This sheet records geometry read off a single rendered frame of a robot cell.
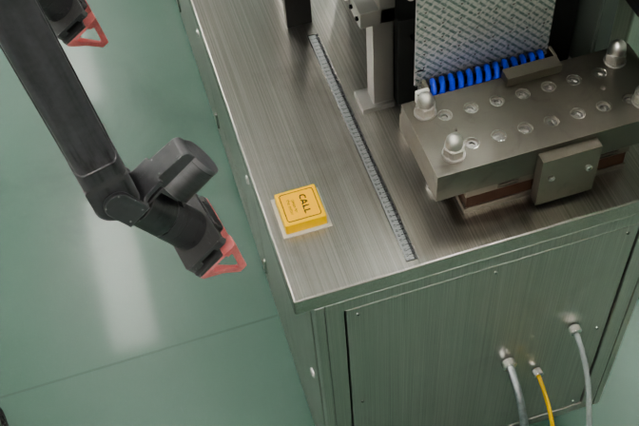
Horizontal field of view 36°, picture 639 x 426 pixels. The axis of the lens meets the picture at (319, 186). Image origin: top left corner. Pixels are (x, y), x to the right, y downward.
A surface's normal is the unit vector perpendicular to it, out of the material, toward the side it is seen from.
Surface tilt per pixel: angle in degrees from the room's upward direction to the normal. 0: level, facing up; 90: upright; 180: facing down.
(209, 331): 0
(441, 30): 90
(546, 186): 90
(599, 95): 0
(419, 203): 0
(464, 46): 90
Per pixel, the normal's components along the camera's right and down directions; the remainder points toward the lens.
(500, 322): 0.29, 0.75
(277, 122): -0.06, -0.61
